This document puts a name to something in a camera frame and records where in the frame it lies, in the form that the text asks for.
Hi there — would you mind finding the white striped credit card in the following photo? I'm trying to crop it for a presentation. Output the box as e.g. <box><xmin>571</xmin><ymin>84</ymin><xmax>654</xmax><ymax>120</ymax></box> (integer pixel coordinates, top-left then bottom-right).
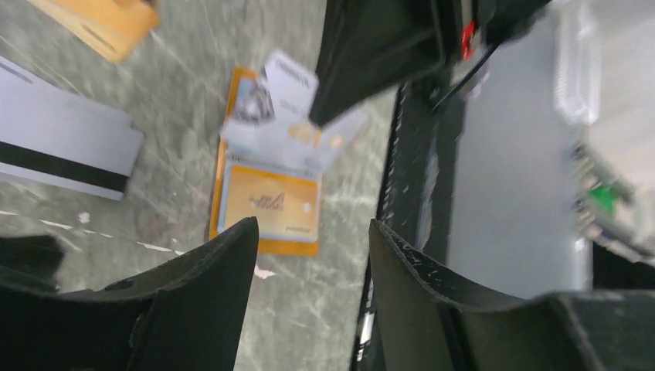
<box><xmin>1</xmin><ymin>58</ymin><xmax>144</xmax><ymax>200</ymax></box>

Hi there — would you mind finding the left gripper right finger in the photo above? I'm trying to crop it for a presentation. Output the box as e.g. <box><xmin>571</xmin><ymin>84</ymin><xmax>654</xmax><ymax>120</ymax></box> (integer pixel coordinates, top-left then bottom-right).
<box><xmin>369</xmin><ymin>220</ymin><xmax>654</xmax><ymax>370</ymax></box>

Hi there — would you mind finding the black credit card stack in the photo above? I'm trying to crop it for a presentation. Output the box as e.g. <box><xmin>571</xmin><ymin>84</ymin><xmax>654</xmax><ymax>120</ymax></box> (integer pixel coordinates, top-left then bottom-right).
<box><xmin>1</xmin><ymin>235</ymin><xmax>65</xmax><ymax>293</ymax></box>

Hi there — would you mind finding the grey credit card stack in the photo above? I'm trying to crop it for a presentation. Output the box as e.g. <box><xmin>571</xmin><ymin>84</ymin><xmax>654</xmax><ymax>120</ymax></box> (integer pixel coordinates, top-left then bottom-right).
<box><xmin>232</xmin><ymin>49</ymin><xmax>318</xmax><ymax>126</ymax></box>

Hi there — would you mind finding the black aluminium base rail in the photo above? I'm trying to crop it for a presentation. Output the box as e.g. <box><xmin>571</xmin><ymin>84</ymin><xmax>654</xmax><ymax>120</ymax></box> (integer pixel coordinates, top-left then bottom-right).
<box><xmin>350</xmin><ymin>77</ymin><xmax>467</xmax><ymax>371</ymax></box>

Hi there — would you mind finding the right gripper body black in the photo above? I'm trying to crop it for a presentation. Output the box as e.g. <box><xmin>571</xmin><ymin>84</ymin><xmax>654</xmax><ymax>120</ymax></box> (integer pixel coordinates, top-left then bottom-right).
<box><xmin>309</xmin><ymin>0</ymin><xmax>547</xmax><ymax>127</ymax></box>

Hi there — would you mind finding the orange leather card holder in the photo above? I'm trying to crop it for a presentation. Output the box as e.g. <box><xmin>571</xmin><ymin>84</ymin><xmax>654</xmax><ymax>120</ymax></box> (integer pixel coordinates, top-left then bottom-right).
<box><xmin>209</xmin><ymin>66</ymin><xmax>369</xmax><ymax>258</ymax></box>

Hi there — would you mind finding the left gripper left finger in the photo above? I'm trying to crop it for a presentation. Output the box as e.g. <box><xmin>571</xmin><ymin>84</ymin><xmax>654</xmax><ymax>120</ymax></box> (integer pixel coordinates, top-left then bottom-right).
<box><xmin>1</xmin><ymin>217</ymin><xmax>259</xmax><ymax>370</ymax></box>

